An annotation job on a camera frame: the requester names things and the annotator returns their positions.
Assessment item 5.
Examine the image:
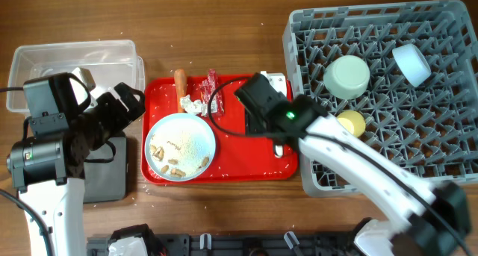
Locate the light blue plate with rice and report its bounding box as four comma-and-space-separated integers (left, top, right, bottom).
144, 113, 217, 182

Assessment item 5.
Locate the red plastic tray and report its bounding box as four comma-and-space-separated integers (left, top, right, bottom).
142, 78, 299, 184

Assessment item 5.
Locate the grey dishwasher rack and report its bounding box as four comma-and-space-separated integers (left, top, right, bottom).
282, 0, 477, 184

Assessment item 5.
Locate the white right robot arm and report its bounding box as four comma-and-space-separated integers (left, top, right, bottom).
235, 73, 471, 255

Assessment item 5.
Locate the red snack wrapper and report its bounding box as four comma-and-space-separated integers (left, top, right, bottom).
199, 69, 225, 116

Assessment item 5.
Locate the white plastic spoon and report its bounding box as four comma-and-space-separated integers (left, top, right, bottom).
273, 145, 284, 158

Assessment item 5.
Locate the yellow cup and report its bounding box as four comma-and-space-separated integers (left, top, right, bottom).
337, 110, 366, 137

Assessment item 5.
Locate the pale green bowl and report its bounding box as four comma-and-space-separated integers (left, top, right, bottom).
323, 55, 370, 100

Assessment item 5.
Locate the white tissue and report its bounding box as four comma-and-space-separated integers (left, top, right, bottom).
179, 95, 208, 116

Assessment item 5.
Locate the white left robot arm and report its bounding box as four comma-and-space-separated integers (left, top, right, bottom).
1, 72, 145, 255

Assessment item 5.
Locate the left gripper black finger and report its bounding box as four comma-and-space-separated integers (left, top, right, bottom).
97, 91, 146, 122
114, 82, 145, 103

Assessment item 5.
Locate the light blue bowl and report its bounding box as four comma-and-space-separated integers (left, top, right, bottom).
392, 44, 432, 87

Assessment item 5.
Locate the black waste tray bin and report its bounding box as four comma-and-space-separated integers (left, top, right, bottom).
84, 132, 128, 203

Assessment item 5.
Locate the clear plastic waste bin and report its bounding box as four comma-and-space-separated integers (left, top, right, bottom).
8, 40, 146, 99

